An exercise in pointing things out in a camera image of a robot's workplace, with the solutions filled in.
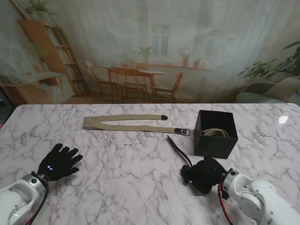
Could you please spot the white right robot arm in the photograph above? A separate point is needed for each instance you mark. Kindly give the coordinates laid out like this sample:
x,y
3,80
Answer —
x,y
257,197

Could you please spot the black belt storage box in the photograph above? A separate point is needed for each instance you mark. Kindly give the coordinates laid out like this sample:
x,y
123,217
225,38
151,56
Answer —
x,y
215,145

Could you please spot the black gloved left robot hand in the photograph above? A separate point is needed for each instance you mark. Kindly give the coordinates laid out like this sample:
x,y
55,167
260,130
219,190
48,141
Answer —
x,y
59,162

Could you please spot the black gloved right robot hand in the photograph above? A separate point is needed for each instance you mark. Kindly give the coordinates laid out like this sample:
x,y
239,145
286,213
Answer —
x,y
206,174

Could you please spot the printed room backdrop cloth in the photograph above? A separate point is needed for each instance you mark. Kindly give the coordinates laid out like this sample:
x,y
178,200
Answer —
x,y
150,47

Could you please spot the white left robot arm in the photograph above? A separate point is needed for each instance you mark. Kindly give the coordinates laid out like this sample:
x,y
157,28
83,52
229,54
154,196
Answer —
x,y
16,199

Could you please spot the beige woven belt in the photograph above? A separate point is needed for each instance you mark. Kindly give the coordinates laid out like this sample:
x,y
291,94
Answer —
x,y
122,127
215,133

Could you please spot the dark brown woven belt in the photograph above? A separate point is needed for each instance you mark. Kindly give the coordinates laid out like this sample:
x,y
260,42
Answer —
x,y
179,151

